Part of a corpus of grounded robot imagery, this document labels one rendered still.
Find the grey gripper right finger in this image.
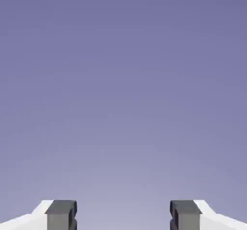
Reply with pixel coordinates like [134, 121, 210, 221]
[169, 199, 247, 230]

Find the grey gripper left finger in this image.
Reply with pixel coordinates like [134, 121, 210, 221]
[0, 199, 78, 230]

